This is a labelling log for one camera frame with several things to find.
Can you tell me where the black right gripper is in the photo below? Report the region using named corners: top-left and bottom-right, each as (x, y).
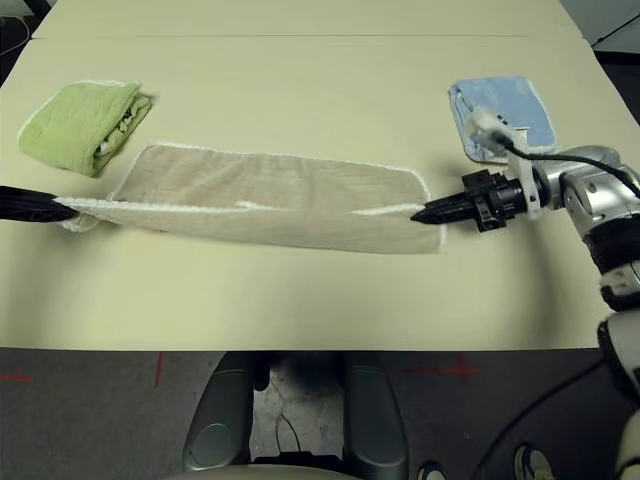
top-left (409, 168), bottom-right (532, 235)

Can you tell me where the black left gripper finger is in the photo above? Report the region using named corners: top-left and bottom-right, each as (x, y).
top-left (0, 202), bottom-right (80, 224)
top-left (0, 185), bottom-right (71, 208)

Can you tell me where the beige towel with white trim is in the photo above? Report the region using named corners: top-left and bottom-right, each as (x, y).
top-left (54, 142), bottom-right (449, 256)

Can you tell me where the folded green towel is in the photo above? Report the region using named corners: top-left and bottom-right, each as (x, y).
top-left (17, 79), bottom-right (154, 179)

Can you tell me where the folded blue towel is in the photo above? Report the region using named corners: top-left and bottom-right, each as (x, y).
top-left (447, 74), bottom-right (559, 164)

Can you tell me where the black tripod leg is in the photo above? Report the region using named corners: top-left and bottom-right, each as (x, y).
top-left (592, 17), bottom-right (640, 51)

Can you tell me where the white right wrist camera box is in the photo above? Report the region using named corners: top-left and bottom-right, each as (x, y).
top-left (464, 109), bottom-right (544, 221)

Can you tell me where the white floor cable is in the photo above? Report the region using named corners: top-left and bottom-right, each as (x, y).
top-left (0, 14), bottom-right (34, 56)

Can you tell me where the black stand post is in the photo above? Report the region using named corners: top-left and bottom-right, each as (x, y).
top-left (252, 352), bottom-right (274, 392)

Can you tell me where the thin dark floor cable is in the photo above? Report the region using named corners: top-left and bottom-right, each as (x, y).
top-left (272, 412), bottom-right (304, 454)

